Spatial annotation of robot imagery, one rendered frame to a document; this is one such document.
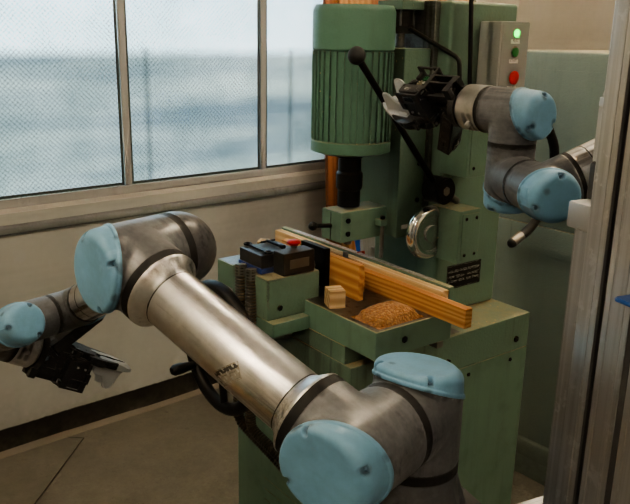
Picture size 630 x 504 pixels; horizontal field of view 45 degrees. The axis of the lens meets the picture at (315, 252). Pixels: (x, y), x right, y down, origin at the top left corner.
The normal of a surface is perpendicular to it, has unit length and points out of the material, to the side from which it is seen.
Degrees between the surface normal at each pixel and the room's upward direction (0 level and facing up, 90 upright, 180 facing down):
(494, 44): 90
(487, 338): 90
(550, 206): 90
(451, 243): 90
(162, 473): 0
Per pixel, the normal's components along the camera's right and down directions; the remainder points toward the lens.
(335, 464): -0.52, 0.27
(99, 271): -0.71, 0.14
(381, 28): 0.55, 0.24
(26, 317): 0.72, -0.22
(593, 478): -0.91, 0.10
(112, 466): 0.02, -0.96
